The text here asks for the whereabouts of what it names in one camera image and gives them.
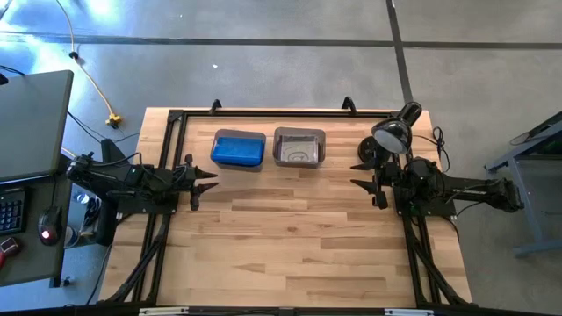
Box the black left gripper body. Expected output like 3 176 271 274
175 153 202 212

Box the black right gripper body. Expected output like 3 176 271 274
371 160 401 210

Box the blue jewel case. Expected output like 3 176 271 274
210 136 266 168

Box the black desk lamp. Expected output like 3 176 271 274
357 101 423 169

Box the grey translucent plastic bin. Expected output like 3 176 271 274
272 126 328 169
212 128 268 172

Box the white label strip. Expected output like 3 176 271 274
139 306 190 316
385 308 435 316

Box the black computer mouse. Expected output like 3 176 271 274
37 205 64 246

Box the grey desk top panel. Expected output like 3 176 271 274
0 69 75 183

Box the black keyboard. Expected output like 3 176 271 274
0 187 26 237

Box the dark grey desk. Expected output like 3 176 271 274
0 173 75 289

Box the small red black device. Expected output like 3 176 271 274
0 236 22 268

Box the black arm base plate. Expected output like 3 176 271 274
393 188 458 219
106 188 179 216

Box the black lamp cable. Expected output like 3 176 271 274
412 126 452 173

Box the black upright post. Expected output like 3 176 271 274
94 138 133 248

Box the black aluminium table frame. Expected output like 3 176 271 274
99 108 473 307

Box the grey metal cart frame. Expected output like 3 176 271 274
485 111 562 259

